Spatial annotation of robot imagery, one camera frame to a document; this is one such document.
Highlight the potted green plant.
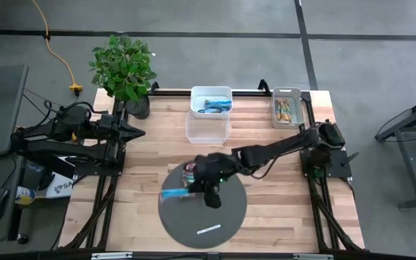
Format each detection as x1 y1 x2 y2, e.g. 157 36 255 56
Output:
87 33 158 121

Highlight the round grey woven mat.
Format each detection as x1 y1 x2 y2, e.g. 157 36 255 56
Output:
157 160 248 249

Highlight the black aluminium table frame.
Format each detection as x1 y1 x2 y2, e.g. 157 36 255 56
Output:
51 79 366 260

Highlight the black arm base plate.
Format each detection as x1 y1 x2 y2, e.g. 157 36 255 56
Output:
299 149 360 179
73 150 127 178

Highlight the clear plastic bin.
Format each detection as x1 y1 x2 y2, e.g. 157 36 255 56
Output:
185 109 232 146

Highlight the white translucent plastic bin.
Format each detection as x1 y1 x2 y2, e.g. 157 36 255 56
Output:
189 85 234 116

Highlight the black metal desk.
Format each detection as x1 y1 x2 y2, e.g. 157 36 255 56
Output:
373 90 416 210

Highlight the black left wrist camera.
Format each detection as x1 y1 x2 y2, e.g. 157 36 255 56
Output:
98 112 114 126

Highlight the brown granola bar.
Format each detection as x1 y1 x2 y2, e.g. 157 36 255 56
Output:
275 98 285 124
282 99 293 124

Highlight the beige bin with handles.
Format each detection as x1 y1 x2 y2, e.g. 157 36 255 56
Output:
271 86 306 130

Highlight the yellow white bottle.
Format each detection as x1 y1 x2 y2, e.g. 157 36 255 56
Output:
15 186 37 206

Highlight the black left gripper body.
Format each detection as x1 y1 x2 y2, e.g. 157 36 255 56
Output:
98 118 126 142

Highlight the silver frame bracket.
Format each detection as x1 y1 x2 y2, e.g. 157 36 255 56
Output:
91 252 133 260
293 253 334 260

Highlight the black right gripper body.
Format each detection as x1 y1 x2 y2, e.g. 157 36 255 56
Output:
193 153 230 210

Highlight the yellow extension cord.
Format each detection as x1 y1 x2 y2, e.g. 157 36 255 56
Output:
30 0 84 97

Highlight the white printed label strip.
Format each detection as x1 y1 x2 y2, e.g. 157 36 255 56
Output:
196 224 222 235

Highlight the white printed box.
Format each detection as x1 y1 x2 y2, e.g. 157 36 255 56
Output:
44 172 75 199

